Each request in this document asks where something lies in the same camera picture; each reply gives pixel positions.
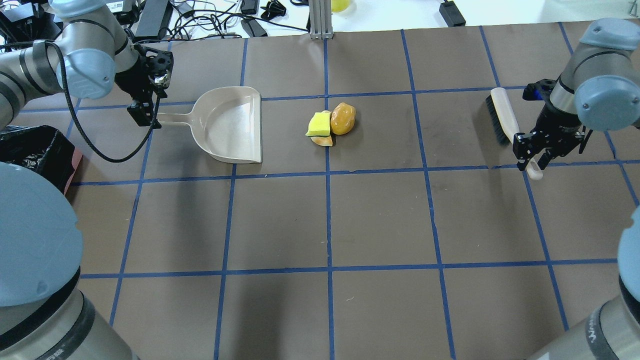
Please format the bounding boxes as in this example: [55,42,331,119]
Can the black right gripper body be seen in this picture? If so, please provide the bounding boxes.
[518,80,593,158]

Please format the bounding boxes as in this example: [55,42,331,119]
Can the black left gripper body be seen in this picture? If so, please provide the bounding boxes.
[118,44,174,109]

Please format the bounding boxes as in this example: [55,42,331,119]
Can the beige hand brush black bristles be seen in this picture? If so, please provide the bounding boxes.
[485,87,543,180]

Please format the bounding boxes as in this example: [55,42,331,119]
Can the beige plastic dustpan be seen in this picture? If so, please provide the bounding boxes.
[157,86,263,164]

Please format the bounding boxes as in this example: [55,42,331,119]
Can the yellow sponge piece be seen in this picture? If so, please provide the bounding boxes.
[305,111,331,137]

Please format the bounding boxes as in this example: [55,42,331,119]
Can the pale bread slice toy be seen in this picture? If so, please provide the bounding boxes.
[310,136,334,147]

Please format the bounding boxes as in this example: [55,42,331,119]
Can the orange potato-like toy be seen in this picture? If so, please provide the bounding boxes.
[330,102,357,135]

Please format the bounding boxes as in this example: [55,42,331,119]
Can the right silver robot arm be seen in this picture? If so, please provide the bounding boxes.
[509,17,639,360]

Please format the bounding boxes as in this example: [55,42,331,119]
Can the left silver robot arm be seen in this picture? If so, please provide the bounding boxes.
[0,0,173,360]

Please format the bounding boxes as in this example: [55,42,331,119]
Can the black lined trash bin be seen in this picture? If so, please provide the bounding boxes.
[0,125,83,194]

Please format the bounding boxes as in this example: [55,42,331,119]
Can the black power adapter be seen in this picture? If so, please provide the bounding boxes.
[438,0,467,28]

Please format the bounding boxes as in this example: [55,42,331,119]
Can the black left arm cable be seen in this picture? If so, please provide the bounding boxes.
[42,40,161,164]

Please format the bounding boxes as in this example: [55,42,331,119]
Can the aluminium frame post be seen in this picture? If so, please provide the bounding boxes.
[308,0,334,40]

